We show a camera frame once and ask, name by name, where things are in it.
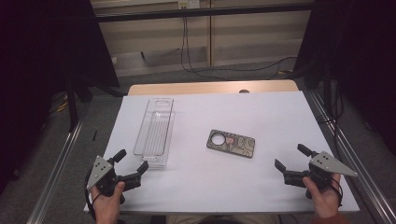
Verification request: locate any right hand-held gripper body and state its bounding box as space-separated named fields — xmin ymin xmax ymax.
xmin=303 ymin=150 xmax=360 ymax=201

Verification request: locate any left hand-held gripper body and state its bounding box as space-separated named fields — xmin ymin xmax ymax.
xmin=86 ymin=155 xmax=126 ymax=205

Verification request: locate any clear plastic tray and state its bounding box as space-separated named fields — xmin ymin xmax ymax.
xmin=133 ymin=97 xmax=176 ymax=169

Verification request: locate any patterned phone case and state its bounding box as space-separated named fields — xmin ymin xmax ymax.
xmin=205 ymin=129 xmax=256 ymax=159

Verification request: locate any person's left hand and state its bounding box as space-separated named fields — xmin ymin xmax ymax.
xmin=90 ymin=181 xmax=126 ymax=224

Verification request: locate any person's right hand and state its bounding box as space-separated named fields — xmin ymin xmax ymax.
xmin=302 ymin=173 xmax=343 ymax=219

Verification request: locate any black metal stand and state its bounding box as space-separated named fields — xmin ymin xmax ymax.
xmin=64 ymin=69 xmax=94 ymax=133

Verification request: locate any white table cover sheet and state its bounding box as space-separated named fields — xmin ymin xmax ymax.
xmin=83 ymin=91 xmax=361 ymax=216

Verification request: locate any light wooden table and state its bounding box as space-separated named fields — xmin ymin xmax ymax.
xmin=127 ymin=79 xmax=300 ymax=97

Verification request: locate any black curtain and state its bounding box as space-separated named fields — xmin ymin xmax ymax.
xmin=292 ymin=0 xmax=396 ymax=157
xmin=0 ymin=0 xmax=121 ymax=195

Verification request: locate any black horizontal bar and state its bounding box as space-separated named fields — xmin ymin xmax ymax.
xmin=94 ymin=2 xmax=315 ymax=23

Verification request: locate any right hand-held gripper cable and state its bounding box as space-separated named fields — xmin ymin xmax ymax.
xmin=329 ymin=176 xmax=345 ymax=208

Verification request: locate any hand-held gripper cable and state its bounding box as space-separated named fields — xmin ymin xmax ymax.
xmin=83 ymin=169 xmax=102 ymax=220
xmin=329 ymin=176 xmax=345 ymax=208

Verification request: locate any aluminium floor rail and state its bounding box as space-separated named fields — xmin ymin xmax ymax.
xmin=25 ymin=116 xmax=86 ymax=224
xmin=305 ymin=89 xmax=396 ymax=224

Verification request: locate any left hand-held gripper cable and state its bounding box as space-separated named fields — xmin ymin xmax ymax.
xmin=83 ymin=169 xmax=102 ymax=220

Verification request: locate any black cable bundle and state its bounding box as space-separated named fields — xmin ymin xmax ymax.
xmin=317 ymin=83 xmax=345 ymax=150

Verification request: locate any yellow floor cable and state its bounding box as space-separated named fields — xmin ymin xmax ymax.
xmin=49 ymin=92 xmax=69 ymax=114

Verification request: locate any long black floor cable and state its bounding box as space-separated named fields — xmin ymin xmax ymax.
xmin=186 ymin=55 xmax=298 ymax=82

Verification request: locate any black hanging cable pair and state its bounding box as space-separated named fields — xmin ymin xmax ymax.
xmin=179 ymin=15 xmax=195 ymax=73

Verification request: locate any white wall power outlet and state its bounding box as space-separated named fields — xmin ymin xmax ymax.
xmin=177 ymin=0 xmax=201 ymax=10

